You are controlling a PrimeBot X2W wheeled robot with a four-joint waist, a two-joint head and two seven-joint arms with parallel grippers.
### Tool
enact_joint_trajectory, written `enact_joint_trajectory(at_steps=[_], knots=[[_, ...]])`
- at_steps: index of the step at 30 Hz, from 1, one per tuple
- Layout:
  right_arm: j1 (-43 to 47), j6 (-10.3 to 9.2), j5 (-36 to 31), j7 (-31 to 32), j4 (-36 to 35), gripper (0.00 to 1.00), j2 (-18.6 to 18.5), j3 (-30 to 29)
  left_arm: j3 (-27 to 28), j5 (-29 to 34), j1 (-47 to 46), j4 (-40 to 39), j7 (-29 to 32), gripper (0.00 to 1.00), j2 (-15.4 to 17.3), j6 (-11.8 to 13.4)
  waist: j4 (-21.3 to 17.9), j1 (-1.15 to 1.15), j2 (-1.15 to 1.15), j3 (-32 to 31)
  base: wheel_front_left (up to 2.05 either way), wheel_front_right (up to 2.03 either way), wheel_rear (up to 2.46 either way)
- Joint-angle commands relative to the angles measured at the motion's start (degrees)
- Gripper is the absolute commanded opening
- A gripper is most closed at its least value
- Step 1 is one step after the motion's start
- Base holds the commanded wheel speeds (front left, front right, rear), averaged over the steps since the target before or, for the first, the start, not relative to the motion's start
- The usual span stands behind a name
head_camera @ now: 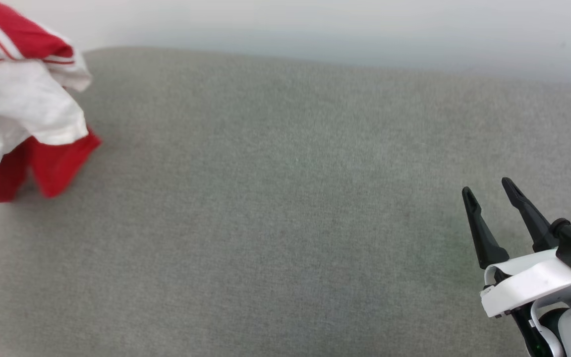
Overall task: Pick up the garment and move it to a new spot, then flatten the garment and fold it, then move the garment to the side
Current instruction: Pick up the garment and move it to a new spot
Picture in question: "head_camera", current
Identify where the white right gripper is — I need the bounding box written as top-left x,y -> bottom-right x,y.
461,177 -> 571,319

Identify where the red and white garment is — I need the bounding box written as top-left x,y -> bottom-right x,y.
0,0 -> 102,244

